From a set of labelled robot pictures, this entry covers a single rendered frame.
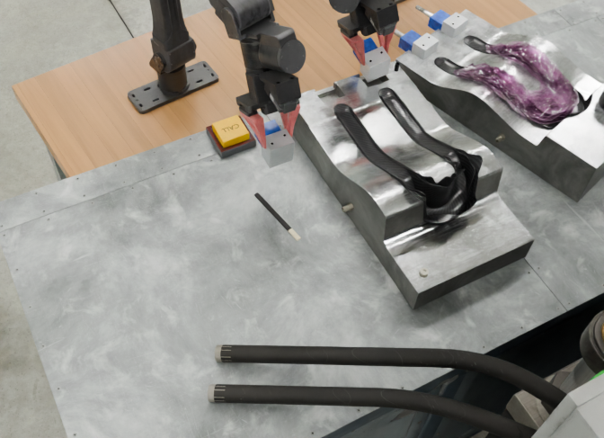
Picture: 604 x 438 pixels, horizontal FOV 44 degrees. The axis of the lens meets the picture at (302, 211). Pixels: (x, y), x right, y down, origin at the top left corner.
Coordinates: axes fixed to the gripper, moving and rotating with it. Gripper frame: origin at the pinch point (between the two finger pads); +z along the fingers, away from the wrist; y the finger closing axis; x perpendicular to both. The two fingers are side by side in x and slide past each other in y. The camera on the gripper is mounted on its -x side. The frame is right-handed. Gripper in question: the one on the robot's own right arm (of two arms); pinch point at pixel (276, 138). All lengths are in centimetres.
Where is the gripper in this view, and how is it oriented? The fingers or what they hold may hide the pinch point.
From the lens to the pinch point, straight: 138.6
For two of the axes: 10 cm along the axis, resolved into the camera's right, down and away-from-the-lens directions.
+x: -4.4, -3.8, 8.1
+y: 8.8, -3.5, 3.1
